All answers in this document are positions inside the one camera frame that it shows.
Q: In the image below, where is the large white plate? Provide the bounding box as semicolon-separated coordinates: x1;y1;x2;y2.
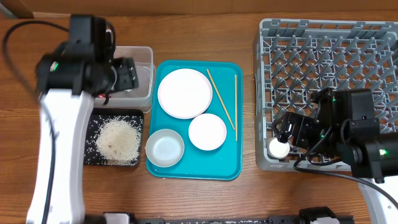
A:
157;68;213;119

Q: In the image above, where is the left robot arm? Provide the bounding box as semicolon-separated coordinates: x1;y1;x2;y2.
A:
26;15;138;223

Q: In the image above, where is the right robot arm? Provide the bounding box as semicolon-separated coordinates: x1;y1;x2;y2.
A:
272;88;397;223

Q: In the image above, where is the white cup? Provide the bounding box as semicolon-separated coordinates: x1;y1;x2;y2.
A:
266;138;290;159

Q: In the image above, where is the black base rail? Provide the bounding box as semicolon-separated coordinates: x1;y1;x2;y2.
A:
83;207;354;224

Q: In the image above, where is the clear plastic storage box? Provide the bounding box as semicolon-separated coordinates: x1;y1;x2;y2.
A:
94;46;156;113

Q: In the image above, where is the wooden chopstick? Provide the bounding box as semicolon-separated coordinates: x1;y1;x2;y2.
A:
206;68;235;131
234;75;238;142

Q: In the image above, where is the grey dish rack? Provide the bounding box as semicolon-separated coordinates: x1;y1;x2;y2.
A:
253;19;397;172

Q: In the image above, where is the black waste tray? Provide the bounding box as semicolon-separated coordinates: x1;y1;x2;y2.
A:
83;108;144;166

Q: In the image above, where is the pink white bowl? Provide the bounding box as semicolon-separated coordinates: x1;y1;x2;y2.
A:
188;113;227;151

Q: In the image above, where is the grey bowl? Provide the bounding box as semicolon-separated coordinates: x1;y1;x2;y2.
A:
145;129;185;168

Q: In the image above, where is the pile of rice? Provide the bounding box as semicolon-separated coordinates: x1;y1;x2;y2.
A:
95;116;142;166

